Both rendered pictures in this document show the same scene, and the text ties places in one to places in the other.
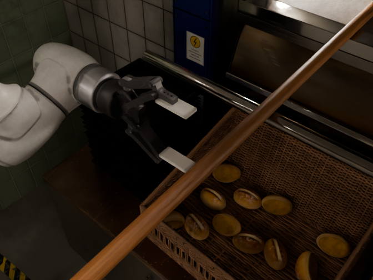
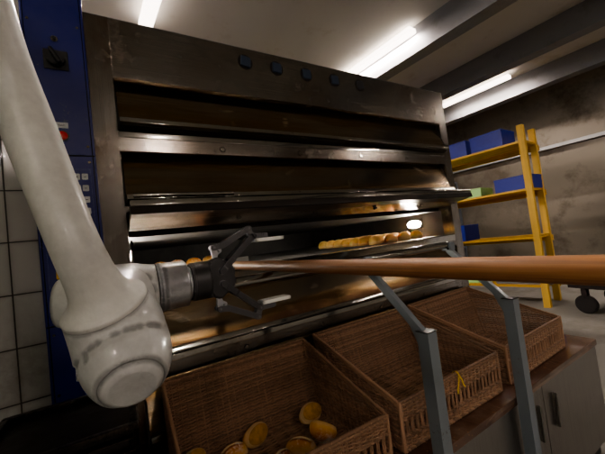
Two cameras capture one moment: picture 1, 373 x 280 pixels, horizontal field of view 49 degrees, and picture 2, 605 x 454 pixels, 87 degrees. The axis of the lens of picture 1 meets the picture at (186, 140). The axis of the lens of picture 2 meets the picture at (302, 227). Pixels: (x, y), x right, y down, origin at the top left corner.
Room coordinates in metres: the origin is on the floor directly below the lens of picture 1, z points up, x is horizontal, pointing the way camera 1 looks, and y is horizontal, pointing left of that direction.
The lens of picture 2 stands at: (0.25, 0.68, 1.25)
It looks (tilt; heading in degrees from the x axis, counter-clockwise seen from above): 3 degrees up; 288
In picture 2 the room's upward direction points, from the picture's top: 7 degrees counter-clockwise
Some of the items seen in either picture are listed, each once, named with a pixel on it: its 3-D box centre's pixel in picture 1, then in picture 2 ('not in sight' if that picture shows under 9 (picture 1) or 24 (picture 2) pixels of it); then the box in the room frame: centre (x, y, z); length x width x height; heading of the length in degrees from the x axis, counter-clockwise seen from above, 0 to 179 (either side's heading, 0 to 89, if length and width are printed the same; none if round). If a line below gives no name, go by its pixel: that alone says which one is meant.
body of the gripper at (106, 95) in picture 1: (125, 104); (212, 278); (0.63, 0.12, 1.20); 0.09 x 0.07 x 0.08; 50
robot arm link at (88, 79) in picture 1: (100, 89); (174, 285); (0.68, 0.18, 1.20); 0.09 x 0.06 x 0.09; 140
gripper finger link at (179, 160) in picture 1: (177, 159); (274, 299); (0.55, 0.02, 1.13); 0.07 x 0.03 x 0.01; 50
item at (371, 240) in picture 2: not in sight; (367, 240); (0.51, -1.57, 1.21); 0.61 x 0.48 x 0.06; 140
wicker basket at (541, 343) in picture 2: not in sight; (483, 324); (-0.06, -1.14, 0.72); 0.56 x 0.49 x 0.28; 50
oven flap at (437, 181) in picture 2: not in sight; (333, 177); (0.55, -0.84, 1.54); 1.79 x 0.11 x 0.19; 50
